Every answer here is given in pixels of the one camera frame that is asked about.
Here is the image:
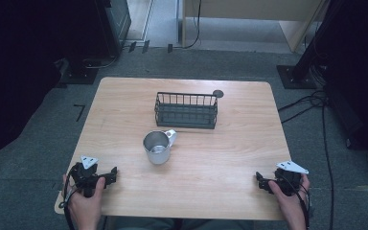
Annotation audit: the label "black stand with base plate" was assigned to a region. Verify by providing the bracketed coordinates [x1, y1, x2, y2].
[57, 47, 100, 86]
[275, 0, 343, 90]

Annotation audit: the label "light wooden desk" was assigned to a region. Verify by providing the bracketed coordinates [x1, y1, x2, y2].
[181, 0, 330, 54]

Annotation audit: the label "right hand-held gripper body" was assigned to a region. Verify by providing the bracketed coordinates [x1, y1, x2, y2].
[267, 160, 310, 197]

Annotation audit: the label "person's left hand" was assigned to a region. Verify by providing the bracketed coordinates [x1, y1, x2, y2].
[62, 173, 107, 221]

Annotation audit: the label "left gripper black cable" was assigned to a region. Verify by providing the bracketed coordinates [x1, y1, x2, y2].
[58, 172, 79, 230]

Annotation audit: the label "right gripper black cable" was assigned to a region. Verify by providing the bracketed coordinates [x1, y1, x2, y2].
[279, 173, 312, 230]

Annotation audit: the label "black cabinet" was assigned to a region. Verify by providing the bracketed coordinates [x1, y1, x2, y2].
[94, 0, 132, 59]

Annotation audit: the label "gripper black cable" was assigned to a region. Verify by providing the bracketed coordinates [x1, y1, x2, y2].
[58, 172, 79, 230]
[279, 173, 312, 230]

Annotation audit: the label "black hanging cable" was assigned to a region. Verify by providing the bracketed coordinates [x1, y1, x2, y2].
[182, 0, 203, 50]

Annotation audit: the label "metal cup with white handle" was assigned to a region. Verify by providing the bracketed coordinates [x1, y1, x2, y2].
[142, 128, 178, 166]

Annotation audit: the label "dark curtain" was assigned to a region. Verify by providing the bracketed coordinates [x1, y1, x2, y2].
[0, 0, 109, 171]

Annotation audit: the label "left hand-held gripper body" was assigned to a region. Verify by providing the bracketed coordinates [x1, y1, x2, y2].
[69, 155, 112, 197]

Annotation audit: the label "black floor cables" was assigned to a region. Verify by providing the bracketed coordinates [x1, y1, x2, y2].
[277, 63, 336, 230]

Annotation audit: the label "person's right hand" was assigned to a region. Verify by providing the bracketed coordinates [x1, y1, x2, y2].
[267, 173, 311, 221]

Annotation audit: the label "black wire basket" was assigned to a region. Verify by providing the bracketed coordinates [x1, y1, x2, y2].
[153, 91, 219, 130]

